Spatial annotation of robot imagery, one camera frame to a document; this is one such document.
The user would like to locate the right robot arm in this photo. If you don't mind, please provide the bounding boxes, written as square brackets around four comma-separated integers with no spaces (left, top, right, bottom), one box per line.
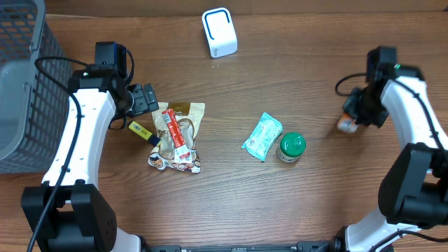
[319,46,447,252]

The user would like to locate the orange tissue pack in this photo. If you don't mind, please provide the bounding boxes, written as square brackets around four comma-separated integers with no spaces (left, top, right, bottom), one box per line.
[337,113,358,134]

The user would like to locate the white barcode scanner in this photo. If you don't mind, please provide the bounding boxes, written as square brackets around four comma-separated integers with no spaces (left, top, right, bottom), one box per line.
[202,7,238,58]

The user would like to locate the teal wet wipes pack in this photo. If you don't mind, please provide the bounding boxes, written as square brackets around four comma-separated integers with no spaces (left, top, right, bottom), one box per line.
[241,112,283,162]

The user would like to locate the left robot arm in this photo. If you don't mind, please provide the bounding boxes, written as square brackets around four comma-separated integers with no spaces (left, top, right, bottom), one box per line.
[21,41,159,251]

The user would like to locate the brown snack bag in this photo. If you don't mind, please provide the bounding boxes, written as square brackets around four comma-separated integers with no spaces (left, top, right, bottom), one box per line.
[148,102,206,174]

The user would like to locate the green lid jar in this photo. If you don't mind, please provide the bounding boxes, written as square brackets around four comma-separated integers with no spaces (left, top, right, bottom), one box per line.
[276,132,307,163]

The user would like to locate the red chocolate bar wrapper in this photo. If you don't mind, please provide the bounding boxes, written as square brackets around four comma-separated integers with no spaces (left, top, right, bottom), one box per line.
[162,108,192,163]

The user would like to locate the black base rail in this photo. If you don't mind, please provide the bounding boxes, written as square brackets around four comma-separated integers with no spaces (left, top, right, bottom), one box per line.
[142,241,329,252]

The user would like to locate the grey plastic mesh basket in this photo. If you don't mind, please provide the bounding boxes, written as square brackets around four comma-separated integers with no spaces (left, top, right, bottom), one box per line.
[1,0,72,174]

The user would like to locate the yellow highlighter marker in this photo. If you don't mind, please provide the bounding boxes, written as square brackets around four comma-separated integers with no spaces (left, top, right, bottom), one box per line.
[128,120,161,146]

